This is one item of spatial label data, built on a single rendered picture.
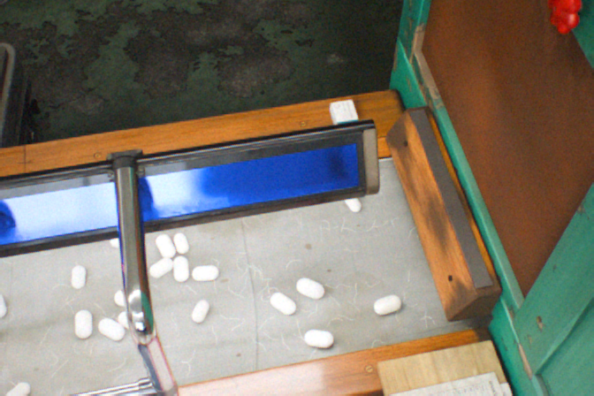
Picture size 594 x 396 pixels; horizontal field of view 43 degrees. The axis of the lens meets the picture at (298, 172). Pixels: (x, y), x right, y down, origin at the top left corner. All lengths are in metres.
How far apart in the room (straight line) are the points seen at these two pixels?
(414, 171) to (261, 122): 0.27
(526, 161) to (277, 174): 0.28
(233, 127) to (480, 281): 0.45
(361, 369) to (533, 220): 0.29
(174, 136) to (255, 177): 0.46
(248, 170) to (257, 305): 0.35
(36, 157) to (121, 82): 1.14
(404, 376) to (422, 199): 0.23
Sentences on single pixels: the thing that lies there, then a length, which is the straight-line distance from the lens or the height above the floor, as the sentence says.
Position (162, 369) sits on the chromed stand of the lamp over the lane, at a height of 1.02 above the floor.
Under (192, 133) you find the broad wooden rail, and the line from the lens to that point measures 1.17.
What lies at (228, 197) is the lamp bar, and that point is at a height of 1.07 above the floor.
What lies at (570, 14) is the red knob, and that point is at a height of 1.25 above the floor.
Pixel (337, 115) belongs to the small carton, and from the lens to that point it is 1.16.
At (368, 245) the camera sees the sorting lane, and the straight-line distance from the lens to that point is 1.08.
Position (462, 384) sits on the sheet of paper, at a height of 0.78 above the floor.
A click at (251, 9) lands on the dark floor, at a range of 2.48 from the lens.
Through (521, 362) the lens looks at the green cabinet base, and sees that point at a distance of 0.95.
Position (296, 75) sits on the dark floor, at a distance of 2.27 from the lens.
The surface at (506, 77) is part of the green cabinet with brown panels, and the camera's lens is 0.87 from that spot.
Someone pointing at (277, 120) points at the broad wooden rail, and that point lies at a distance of 1.17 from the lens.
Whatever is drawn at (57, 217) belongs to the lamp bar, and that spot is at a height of 1.08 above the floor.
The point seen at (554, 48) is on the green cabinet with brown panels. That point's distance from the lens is 0.76.
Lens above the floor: 1.68
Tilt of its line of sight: 55 degrees down
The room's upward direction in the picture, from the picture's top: 1 degrees clockwise
